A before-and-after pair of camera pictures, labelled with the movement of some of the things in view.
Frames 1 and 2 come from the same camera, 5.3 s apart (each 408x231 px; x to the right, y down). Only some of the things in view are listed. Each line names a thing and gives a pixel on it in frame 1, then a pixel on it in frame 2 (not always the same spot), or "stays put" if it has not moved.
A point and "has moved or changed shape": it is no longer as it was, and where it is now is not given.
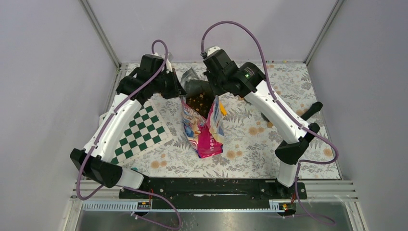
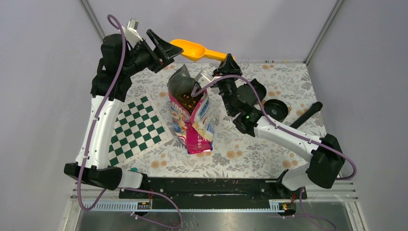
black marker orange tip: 316,107 stays put
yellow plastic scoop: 223,109 → 196,51
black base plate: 213,193 stays put
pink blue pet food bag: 203,121 has moved or changed shape
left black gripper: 171,94 → 169,50
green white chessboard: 149,130 stays put
